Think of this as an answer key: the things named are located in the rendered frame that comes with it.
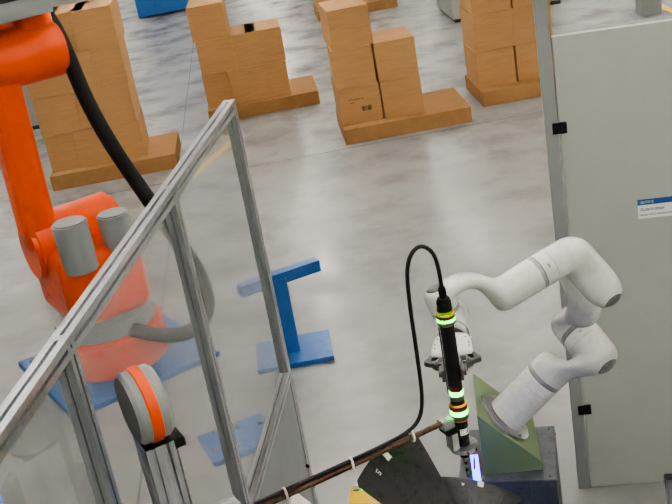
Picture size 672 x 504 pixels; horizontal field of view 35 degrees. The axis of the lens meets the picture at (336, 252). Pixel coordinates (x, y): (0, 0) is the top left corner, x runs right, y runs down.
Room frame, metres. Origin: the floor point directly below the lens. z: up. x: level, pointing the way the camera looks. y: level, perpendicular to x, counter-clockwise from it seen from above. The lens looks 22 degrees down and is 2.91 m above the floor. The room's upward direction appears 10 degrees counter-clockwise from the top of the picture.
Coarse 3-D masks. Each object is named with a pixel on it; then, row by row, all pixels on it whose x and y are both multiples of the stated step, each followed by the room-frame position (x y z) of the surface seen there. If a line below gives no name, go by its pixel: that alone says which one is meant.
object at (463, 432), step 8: (440, 288) 2.20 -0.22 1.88; (440, 296) 2.20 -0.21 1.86; (448, 296) 2.21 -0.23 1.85; (440, 304) 2.19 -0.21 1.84; (448, 304) 2.19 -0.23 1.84; (440, 312) 2.19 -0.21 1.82; (456, 424) 2.19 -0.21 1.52; (464, 424) 2.19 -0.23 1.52; (464, 432) 2.19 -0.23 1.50; (464, 440) 2.19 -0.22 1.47; (464, 456) 2.19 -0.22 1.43
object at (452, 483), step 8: (448, 480) 2.45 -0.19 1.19; (456, 480) 2.45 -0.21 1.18; (464, 480) 2.45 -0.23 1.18; (472, 480) 2.46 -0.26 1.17; (448, 488) 2.41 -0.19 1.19; (456, 488) 2.41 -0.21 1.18; (464, 488) 2.41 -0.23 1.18; (472, 488) 2.41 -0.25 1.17; (480, 488) 2.42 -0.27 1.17; (488, 488) 2.42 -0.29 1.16; (496, 488) 2.43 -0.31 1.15; (456, 496) 2.38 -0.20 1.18; (464, 496) 2.38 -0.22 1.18; (472, 496) 2.37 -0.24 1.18; (480, 496) 2.37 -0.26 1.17; (488, 496) 2.37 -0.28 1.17; (496, 496) 2.38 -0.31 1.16; (504, 496) 2.39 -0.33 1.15; (512, 496) 2.40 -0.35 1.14
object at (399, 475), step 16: (400, 448) 2.28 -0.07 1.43; (416, 448) 2.29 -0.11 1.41; (368, 464) 2.22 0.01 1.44; (384, 464) 2.23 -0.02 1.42; (400, 464) 2.24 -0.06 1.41; (416, 464) 2.25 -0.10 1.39; (432, 464) 2.26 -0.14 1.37; (368, 480) 2.19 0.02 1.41; (384, 480) 2.20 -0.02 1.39; (400, 480) 2.21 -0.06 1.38; (416, 480) 2.22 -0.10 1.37; (432, 480) 2.23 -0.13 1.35; (384, 496) 2.18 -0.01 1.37; (400, 496) 2.18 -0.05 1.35; (416, 496) 2.19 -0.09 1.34; (432, 496) 2.19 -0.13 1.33; (448, 496) 2.20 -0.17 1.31
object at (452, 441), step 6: (438, 420) 2.19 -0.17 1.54; (450, 420) 2.18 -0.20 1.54; (444, 426) 2.17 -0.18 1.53; (450, 426) 2.18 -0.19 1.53; (456, 426) 2.18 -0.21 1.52; (444, 432) 2.18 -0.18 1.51; (450, 432) 2.17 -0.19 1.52; (456, 432) 2.18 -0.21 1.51; (450, 438) 2.18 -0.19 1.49; (456, 438) 2.18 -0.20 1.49; (474, 438) 2.22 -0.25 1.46; (450, 444) 2.19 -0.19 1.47; (456, 444) 2.18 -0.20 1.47; (474, 444) 2.19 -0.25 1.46; (450, 450) 2.20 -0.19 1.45; (456, 450) 2.18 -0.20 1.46; (462, 450) 2.18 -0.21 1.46; (468, 450) 2.17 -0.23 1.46; (474, 450) 2.18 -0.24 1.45
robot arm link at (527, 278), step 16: (464, 272) 2.48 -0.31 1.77; (512, 272) 2.49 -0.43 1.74; (528, 272) 2.48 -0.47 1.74; (544, 272) 2.48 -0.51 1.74; (432, 288) 2.45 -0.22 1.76; (448, 288) 2.43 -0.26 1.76; (464, 288) 2.43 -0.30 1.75; (480, 288) 2.44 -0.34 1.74; (496, 288) 2.45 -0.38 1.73; (512, 288) 2.46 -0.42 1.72; (528, 288) 2.46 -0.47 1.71; (544, 288) 2.49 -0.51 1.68; (432, 304) 2.42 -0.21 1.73; (496, 304) 2.46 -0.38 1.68; (512, 304) 2.46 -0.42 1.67
